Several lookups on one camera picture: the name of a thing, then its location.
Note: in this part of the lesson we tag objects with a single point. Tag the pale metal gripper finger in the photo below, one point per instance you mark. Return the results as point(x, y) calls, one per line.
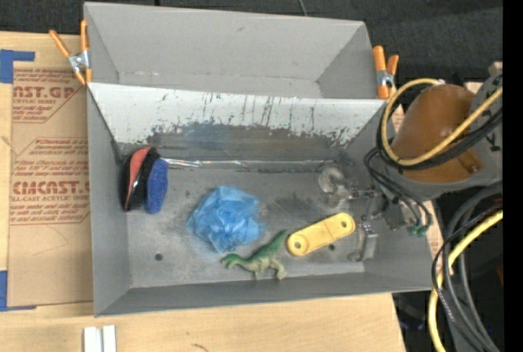
point(369, 245)
point(360, 192)

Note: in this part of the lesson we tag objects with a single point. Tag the yellow flat block two holes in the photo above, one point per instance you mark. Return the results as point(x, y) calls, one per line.
point(320, 234)

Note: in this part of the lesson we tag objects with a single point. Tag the green toy dinosaur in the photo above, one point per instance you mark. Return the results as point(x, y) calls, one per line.
point(261, 258)

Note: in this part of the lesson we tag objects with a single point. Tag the blue crumpled plastic bag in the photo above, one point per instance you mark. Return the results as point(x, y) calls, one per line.
point(226, 219)

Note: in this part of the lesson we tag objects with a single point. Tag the grey metal bin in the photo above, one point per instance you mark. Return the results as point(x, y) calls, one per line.
point(229, 56)

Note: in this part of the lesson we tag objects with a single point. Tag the blue sponge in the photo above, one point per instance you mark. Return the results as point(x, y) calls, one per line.
point(157, 187)

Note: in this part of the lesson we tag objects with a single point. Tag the red and black rounded object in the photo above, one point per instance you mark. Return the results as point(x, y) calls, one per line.
point(137, 176)

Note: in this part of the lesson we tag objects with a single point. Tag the brown cardboard board red print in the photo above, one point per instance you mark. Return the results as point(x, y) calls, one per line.
point(45, 162)

